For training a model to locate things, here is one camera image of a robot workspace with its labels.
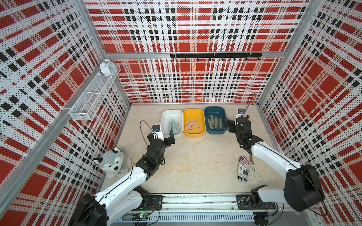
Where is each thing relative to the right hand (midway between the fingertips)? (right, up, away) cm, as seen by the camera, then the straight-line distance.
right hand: (236, 119), depth 86 cm
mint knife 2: (-39, -5, +21) cm, 44 cm away
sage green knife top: (-12, -1, +23) cm, 26 cm away
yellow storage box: (-22, +2, +25) cm, 34 cm away
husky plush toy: (-68, -22, -16) cm, 73 cm away
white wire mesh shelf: (-96, +9, +3) cm, 97 cm away
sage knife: (-13, -4, +22) cm, 26 cm away
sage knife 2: (-6, -3, +17) cm, 19 cm away
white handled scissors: (+9, -33, -3) cm, 34 cm away
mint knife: (-42, -4, +19) cm, 46 cm away
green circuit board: (-54, -48, -17) cm, 75 cm away
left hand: (-43, -6, -6) cm, 44 cm away
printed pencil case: (+2, -29, -4) cm, 30 cm away
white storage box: (-43, +1, +22) cm, 48 cm away
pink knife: (-28, -4, +21) cm, 35 cm away
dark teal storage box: (-5, +5, +25) cm, 26 cm away
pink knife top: (-29, -7, +18) cm, 35 cm away
